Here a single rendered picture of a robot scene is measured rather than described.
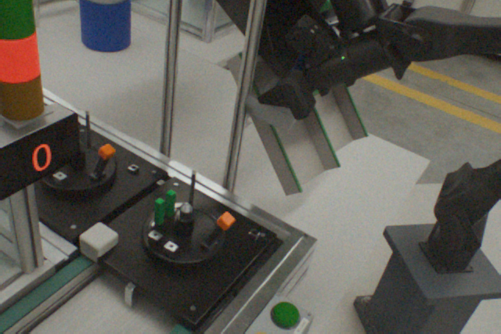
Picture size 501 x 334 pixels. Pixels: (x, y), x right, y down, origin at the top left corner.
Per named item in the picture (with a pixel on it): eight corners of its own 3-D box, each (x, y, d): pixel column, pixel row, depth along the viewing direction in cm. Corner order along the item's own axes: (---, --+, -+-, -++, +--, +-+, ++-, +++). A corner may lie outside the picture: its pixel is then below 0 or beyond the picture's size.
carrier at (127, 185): (167, 179, 102) (171, 128, 94) (73, 248, 84) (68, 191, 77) (82, 131, 111) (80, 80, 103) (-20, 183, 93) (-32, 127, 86)
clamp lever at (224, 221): (217, 242, 84) (236, 219, 79) (210, 249, 82) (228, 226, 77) (201, 227, 84) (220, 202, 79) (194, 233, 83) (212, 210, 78)
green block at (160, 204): (163, 222, 87) (165, 200, 84) (159, 226, 86) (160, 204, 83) (158, 219, 87) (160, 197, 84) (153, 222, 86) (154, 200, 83)
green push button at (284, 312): (301, 317, 80) (304, 310, 78) (289, 335, 77) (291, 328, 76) (279, 304, 81) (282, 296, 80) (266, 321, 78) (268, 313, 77)
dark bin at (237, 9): (340, 83, 95) (365, 57, 89) (297, 103, 86) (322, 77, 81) (252, -24, 100) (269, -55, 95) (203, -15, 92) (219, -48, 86)
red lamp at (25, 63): (50, 73, 59) (46, 33, 56) (12, 87, 55) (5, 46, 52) (21, 57, 60) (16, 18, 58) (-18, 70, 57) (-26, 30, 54)
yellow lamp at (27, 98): (53, 109, 61) (50, 73, 59) (17, 126, 58) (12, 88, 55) (26, 94, 63) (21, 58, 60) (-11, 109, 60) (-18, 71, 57)
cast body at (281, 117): (295, 121, 82) (311, 85, 78) (287, 133, 79) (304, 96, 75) (250, 98, 83) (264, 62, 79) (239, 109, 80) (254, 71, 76)
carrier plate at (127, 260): (275, 242, 92) (278, 233, 91) (193, 332, 75) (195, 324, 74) (174, 183, 101) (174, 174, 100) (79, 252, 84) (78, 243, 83)
